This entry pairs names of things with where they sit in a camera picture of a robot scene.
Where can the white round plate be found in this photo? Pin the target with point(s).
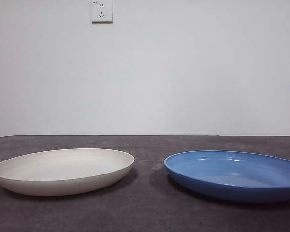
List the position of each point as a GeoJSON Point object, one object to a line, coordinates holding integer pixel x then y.
{"type": "Point", "coordinates": [62, 174]}

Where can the white wall socket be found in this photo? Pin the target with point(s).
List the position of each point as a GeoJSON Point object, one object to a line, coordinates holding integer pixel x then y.
{"type": "Point", "coordinates": [102, 12]}

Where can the blue round plate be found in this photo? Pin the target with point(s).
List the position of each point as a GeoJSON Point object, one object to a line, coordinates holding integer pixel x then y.
{"type": "Point", "coordinates": [232, 183]}

